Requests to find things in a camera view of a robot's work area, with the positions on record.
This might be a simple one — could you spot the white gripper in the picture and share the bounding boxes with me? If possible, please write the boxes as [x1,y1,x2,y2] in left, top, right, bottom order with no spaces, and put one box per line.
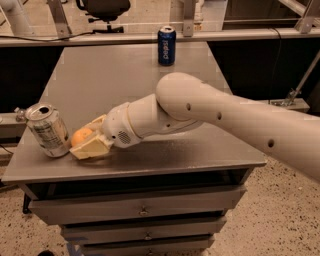
[70,102,141,160]

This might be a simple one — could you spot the orange fruit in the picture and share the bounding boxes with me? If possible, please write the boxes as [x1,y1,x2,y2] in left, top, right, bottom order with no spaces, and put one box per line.
[71,127,93,147]

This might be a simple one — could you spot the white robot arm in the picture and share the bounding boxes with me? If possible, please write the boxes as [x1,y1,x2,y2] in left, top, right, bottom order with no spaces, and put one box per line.
[70,72,320,181]

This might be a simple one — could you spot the silver 7up can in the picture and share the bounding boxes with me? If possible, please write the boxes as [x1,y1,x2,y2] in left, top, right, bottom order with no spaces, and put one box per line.
[25,103,70,158]

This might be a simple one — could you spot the blue pepsi can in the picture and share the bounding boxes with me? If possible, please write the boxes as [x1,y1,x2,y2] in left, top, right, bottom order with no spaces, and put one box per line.
[157,26,176,66]

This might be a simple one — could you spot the grey drawer cabinet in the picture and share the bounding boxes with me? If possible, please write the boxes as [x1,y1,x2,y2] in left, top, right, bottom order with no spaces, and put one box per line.
[4,45,265,256]

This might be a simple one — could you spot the middle grey drawer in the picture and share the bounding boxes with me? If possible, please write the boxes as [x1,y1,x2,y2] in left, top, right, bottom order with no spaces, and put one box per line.
[62,216,226,245]

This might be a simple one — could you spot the grey drawer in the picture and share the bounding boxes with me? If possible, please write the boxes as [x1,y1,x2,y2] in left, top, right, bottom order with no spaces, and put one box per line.
[29,185,246,225]
[62,216,226,245]
[81,235,214,256]

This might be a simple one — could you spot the black office chair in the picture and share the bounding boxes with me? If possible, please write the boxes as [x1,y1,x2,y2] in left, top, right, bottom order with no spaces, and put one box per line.
[75,0,131,33]

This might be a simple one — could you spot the top grey drawer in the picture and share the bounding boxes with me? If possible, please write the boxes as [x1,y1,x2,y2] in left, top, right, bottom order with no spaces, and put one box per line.
[29,185,246,225]

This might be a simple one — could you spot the bottom grey drawer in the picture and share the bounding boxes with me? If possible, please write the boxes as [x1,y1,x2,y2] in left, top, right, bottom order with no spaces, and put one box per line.
[81,235,214,256]

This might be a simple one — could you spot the black cable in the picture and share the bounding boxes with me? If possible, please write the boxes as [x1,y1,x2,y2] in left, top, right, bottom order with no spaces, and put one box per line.
[0,31,96,43]

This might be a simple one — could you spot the grey metal rail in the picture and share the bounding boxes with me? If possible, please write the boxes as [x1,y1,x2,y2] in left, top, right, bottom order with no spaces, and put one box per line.
[0,28,320,47]

